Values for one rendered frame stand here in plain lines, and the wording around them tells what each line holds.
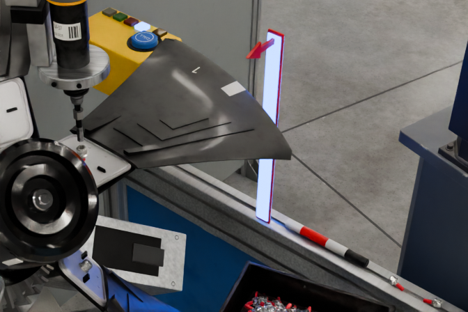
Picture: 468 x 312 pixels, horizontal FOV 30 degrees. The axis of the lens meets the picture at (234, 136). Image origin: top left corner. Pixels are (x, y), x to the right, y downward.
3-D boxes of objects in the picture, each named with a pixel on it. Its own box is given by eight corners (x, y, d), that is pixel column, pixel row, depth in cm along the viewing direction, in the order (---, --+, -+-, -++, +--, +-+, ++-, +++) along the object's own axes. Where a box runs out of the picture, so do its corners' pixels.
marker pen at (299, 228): (285, 221, 132) (365, 262, 125) (290, 216, 133) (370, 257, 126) (284, 228, 133) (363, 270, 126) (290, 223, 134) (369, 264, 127)
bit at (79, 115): (74, 143, 90) (70, 101, 87) (76, 136, 91) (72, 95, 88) (84, 143, 90) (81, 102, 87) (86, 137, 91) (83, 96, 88)
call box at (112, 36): (69, 83, 143) (64, 26, 137) (113, 59, 150) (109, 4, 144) (141, 120, 136) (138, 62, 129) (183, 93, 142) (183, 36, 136)
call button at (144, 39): (126, 46, 134) (125, 36, 133) (143, 36, 137) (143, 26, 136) (145, 55, 132) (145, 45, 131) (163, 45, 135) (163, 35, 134)
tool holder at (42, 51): (9, 87, 83) (-4, -6, 77) (27, 49, 89) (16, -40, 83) (103, 92, 83) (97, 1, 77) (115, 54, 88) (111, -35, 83)
